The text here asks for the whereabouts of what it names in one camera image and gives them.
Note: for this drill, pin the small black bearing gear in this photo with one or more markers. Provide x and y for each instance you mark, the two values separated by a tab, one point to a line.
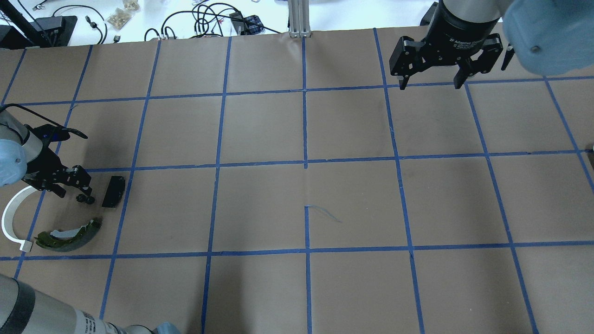
87	199

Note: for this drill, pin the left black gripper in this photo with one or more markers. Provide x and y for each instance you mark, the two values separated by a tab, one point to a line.
43	165

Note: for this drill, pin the green brake shoe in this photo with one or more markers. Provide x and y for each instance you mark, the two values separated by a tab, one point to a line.
70	240

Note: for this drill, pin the black device stand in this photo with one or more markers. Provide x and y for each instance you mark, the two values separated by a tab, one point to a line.
23	30

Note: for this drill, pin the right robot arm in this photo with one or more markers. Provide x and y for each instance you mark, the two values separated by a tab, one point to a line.
549	37

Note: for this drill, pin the aluminium frame post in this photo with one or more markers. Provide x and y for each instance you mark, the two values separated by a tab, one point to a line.
299	18

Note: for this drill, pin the bag of wooden pieces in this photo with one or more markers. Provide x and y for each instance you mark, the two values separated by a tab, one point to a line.
122	15

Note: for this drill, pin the black brake pad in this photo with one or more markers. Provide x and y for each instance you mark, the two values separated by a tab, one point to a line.
114	192

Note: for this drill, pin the white curved plastic part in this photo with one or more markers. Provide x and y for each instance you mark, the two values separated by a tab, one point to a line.
8	215

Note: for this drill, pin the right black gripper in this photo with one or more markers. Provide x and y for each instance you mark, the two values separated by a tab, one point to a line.
457	35

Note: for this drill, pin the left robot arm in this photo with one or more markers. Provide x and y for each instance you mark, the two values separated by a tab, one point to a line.
26	155

